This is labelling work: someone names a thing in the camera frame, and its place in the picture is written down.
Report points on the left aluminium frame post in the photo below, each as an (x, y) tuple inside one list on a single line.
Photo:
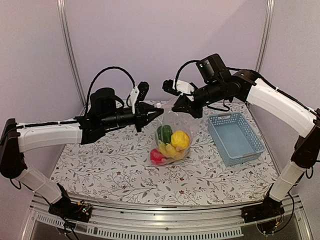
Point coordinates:
[(61, 6)]

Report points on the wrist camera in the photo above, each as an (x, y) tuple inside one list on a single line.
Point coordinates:
[(137, 94), (179, 87)]

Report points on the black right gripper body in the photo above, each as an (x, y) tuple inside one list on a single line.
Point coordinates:
[(198, 110)]

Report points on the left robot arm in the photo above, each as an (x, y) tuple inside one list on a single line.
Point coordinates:
[(106, 114)]

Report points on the aluminium frame post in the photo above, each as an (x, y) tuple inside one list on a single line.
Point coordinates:
[(61, 6), (270, 5)]

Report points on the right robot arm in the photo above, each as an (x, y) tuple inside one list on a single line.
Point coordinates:
[(249, 86)]

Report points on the green toy bell pepper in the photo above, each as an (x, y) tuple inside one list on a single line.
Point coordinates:
[(164, 133)]

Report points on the yellow toy banana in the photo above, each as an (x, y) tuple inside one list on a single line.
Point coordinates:
[(170, 152)]

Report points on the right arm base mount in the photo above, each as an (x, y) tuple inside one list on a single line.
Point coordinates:
[(267, 215)]

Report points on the light blue plastic basket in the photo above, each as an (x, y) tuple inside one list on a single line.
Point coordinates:
[(235, 139)]

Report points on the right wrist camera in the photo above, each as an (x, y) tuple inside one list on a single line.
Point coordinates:
[(179, 87)]

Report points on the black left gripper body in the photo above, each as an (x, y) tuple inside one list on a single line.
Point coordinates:
[(140, 115)]

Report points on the yellow toy bell pepper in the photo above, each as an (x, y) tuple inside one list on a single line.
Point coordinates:
[(180, 140)]

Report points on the clear zip top bag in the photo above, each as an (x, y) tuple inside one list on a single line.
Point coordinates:
[(177, 121)]

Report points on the right aluminium frame post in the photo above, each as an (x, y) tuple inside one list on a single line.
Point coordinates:
[(270, 5)]

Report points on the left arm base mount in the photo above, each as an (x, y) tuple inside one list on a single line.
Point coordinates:
[(66, 209)]

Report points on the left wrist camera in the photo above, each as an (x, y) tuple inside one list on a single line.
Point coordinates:
[(137, 94)]

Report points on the red toy apple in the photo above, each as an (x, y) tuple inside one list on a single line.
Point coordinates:
[(157, 158)]

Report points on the aluminium front rail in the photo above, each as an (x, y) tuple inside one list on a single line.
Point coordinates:
[(116, 220)]

